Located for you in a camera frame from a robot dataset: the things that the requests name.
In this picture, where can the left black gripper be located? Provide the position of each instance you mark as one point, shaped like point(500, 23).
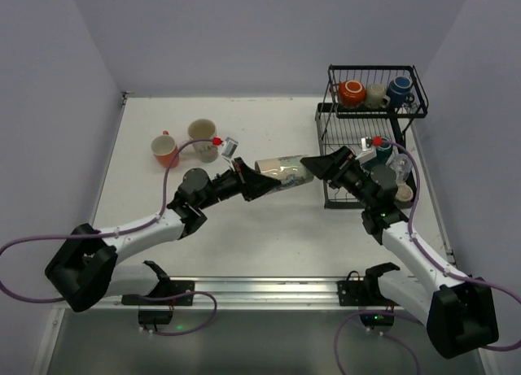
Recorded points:
point(240, 180)

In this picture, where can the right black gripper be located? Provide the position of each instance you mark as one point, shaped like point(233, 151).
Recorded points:
point(339, 165)

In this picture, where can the tall floral white mug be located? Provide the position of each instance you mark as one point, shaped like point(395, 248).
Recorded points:
point(287, 169)

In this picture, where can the cream floral mug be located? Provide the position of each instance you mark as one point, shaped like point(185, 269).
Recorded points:
point(202, 132)

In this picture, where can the salmon orange mug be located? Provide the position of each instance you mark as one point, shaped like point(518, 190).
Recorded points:
point(165, 150)

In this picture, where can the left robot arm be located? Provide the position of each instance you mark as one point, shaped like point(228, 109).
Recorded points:
point(89, 265)

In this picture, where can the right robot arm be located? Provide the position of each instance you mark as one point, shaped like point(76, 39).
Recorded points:
point(457, 311)

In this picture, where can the dark teal mug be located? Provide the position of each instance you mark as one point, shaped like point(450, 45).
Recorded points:
point(383, 153)

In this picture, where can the orange round mug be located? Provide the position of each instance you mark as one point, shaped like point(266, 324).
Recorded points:
point(350, 93)

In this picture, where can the small beige cup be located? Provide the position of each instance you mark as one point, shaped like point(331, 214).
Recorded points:
point(404, 193)

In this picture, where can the beige mug upper shelf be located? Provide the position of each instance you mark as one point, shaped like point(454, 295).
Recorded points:
point(376, 97)

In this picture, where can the blue mug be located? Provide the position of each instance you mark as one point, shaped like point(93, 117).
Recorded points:
point(399, 91)

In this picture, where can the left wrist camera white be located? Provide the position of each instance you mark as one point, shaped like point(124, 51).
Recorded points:
point(228, 148)

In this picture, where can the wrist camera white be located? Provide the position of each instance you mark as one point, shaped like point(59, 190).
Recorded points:
point(228, 148)
point(369, 149)

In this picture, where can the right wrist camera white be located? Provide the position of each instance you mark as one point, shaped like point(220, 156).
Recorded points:
point(369, 149)

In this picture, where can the black wire dish rack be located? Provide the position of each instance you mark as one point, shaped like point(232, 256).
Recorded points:
point(339, 126)

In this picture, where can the aluminium mounting rail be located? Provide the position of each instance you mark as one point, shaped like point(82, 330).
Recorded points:
point(264, 291)

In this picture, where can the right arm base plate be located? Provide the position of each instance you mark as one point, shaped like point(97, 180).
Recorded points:
point(356, 290)

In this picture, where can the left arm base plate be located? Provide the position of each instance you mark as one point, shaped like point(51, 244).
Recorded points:
point(163, 293)

